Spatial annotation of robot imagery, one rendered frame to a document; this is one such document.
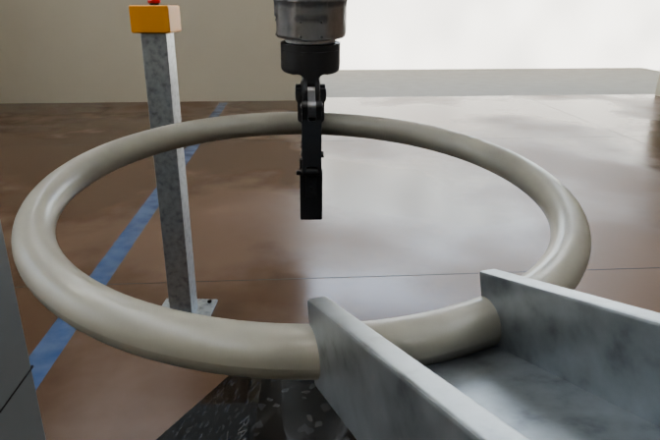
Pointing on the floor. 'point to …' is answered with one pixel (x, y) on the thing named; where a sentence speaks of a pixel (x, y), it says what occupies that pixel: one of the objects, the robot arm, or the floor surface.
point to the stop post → (175, 247)
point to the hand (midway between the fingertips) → (310, 190)
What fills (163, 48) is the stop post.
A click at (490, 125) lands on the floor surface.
